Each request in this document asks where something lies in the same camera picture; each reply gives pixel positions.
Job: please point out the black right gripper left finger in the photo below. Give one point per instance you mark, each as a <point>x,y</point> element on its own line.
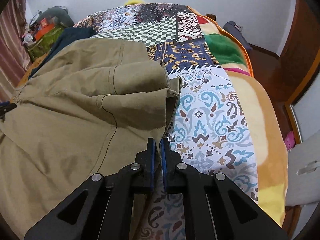
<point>101,207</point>

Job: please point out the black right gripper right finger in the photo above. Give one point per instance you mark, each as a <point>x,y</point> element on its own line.
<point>214,207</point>

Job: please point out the khaki olive pants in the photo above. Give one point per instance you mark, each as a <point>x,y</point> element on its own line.
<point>90,109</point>

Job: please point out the striped pink curtain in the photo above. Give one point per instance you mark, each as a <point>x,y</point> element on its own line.
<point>15,60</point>

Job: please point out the green fabric storage bag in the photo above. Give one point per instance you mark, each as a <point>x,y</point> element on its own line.
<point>45,43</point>

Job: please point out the patchwork patterned bedsheet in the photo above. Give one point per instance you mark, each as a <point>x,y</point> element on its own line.
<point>209,129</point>

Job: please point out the orange box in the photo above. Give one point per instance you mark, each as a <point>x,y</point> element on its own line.
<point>44,30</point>

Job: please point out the folded dark navy pants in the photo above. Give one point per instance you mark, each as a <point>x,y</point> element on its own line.
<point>68,36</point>

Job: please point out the grey plush toy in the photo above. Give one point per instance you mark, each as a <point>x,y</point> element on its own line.
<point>57,15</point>

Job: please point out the yellow orange fleece blanket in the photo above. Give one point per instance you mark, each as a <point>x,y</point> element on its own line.
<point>270,150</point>

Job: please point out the yellow round object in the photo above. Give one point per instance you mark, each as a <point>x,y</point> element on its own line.
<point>133,2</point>

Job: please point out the brown wooden door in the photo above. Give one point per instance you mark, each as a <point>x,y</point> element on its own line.
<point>300,57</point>

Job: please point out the dark bag by wall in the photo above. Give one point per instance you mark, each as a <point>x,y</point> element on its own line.
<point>232,28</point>

